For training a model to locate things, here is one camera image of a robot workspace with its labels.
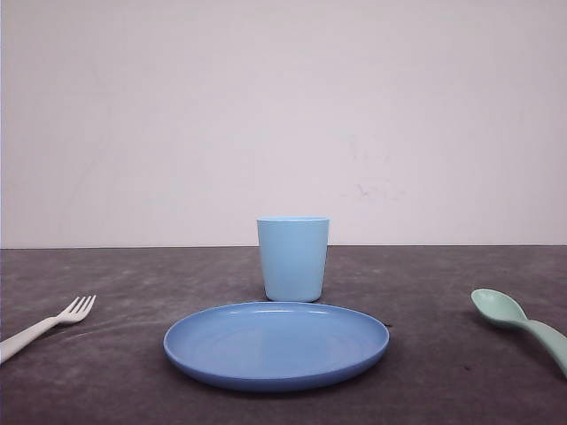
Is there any light blue plastic cup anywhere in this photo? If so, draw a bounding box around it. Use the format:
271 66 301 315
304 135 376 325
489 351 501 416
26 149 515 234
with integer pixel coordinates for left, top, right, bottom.
257 216 330 302

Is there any mint green plastic spoon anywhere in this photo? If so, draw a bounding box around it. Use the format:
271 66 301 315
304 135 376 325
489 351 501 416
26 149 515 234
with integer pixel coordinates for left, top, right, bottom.
470 288 566 375

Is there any white plastic fork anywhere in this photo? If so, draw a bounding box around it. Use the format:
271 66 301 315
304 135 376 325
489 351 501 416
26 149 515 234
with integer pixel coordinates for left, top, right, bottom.
1 295 97 364

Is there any blue round plastic plate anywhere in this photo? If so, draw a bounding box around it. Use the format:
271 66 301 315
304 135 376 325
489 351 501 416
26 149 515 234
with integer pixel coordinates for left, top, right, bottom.
163 302 390 392

